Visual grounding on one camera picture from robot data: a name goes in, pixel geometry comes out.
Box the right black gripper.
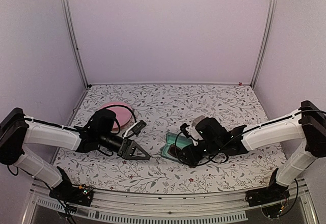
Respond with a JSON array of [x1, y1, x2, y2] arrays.
[[178, 141, 222, 165]]

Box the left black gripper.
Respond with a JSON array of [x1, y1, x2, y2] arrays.
[[98, 131, 151, 160]]

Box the brown sunglasses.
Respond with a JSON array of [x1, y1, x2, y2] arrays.
[[168, 145, 180, 159]]

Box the blue glasses case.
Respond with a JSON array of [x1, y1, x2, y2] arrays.
[[160, 132, 193, 162]]

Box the grey glasses case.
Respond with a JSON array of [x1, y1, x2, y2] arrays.
[[192, 115, 206, 126]]

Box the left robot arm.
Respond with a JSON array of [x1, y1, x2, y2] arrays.
[[1, 105, 151, 201]]

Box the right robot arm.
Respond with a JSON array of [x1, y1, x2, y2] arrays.
[[176, 100, 325, 202]]

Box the pink plate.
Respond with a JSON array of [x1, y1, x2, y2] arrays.
[[99, 101, 134, 128]]

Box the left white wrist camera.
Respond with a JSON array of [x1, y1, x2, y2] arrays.
[[123, 120, 147, 139]]

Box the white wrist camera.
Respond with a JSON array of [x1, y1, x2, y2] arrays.
[[180, 123, 203, 146], [123, 120, 147, 139]]

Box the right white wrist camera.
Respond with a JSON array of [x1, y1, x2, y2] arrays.
[[180, 123, 203, 146]]

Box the left black cable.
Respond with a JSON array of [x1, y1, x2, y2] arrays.
[[86, 104, 137, 133]]

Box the front aluminium rail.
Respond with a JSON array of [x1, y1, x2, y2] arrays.
[[22, 177, 320, 223]]

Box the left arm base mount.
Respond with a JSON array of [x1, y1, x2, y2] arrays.
[[49, 167, 94, 207]]

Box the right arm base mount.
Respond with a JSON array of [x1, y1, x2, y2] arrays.
[[245, 168, 290, 219]]

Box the left aluminium frame post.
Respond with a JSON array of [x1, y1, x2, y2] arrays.
[[61, 0, 89, 89]]

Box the aluminium frame post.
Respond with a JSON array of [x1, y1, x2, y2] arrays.
[[250, 0, 277, 90], [61, 0, 89, 89]]

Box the right aluminium frame post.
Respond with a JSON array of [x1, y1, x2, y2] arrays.
[[250, 0, 277, 90]]

